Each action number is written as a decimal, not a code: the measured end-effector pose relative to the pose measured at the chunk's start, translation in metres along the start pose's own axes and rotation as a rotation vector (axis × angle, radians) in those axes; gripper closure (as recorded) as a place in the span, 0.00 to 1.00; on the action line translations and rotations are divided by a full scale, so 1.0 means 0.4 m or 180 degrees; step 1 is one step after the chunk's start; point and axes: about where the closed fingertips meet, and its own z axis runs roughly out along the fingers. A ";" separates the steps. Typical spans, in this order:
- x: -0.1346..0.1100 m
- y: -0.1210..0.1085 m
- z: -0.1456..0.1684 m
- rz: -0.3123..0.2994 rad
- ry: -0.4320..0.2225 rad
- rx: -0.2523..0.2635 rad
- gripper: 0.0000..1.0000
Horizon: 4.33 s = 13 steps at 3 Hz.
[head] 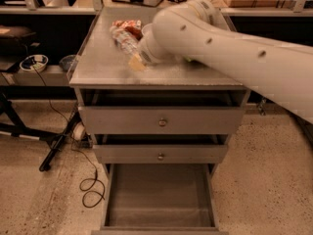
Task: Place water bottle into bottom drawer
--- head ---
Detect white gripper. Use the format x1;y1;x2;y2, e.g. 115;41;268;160
128;36;171;71

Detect clear plastic water bottle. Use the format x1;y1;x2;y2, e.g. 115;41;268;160
110;25;139;58

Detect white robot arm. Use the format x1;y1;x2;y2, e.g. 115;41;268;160
135;0;313;122

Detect top grey drawer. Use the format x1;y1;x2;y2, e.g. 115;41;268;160
78;90;245;135

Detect grey metal drawer cabinet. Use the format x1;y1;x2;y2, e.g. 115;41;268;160
69;8;249;171

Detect middle grey drawer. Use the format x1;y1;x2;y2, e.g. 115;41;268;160
93;134;228;164

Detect bottom grey open drawer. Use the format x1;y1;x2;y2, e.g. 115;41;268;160
91;164;229;235

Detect white ceramic bowl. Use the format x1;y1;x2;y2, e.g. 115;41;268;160
141;23;153;36

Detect orange red snack bag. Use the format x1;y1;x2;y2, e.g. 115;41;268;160
112;20;143;40

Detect dark round dish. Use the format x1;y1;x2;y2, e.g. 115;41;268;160
59;55;76;71

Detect white bowl with items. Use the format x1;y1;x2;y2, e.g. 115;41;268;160
20;54;49;72

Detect black bag on shelf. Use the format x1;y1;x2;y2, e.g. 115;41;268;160
0;25;40;56

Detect black stand legs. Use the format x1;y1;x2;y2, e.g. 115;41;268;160
0;93;80;171

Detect black floor cable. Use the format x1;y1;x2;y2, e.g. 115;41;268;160
31;66;107;210

